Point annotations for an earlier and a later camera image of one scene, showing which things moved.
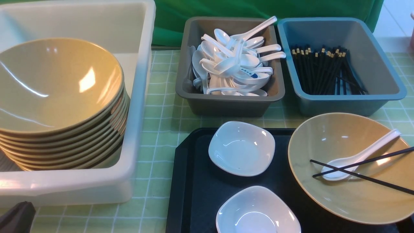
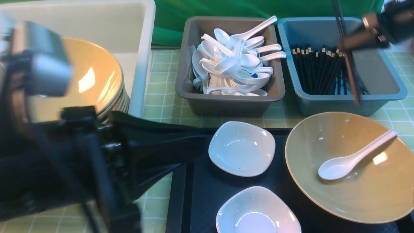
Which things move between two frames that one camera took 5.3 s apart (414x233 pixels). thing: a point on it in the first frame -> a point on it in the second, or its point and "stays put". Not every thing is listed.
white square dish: x=241 y=148 stays put
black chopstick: x=365 y=160 -> x=356 y=93
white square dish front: x=255 y=209 stays put
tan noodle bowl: x=334 y=138 stays put
